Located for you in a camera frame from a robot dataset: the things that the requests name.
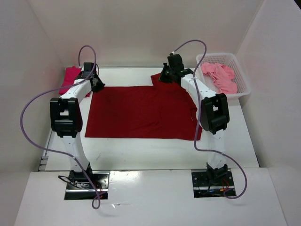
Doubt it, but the magenta pink t shirt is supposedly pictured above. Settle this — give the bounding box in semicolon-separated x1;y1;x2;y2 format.
59;66;91;97

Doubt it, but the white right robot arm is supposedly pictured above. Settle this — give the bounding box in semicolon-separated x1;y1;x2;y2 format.
159;53;230;186

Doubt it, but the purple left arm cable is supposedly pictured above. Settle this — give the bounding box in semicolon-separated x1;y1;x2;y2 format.
20;45;102;210

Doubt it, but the light pink t shirt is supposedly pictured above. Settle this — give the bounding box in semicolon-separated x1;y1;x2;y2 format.
201;62;238;94

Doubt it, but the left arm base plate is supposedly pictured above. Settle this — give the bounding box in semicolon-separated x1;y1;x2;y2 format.
58;171;110;200

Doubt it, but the dark red t shirt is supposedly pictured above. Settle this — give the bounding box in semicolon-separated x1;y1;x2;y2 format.
85;74;202;141

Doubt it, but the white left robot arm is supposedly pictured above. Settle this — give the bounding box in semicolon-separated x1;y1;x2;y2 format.
50;63;105;189

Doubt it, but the white plastic basket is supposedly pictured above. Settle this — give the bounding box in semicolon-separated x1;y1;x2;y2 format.
196;53;251;99

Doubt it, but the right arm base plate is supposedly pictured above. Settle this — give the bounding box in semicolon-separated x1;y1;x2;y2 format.
191;170;236;198

